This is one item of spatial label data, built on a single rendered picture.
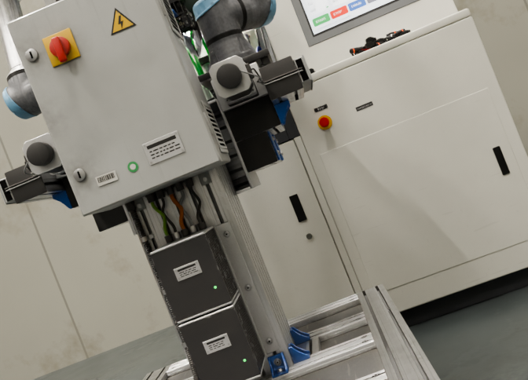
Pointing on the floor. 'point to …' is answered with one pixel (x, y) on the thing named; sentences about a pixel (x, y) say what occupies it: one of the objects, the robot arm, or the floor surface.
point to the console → (416, 157)
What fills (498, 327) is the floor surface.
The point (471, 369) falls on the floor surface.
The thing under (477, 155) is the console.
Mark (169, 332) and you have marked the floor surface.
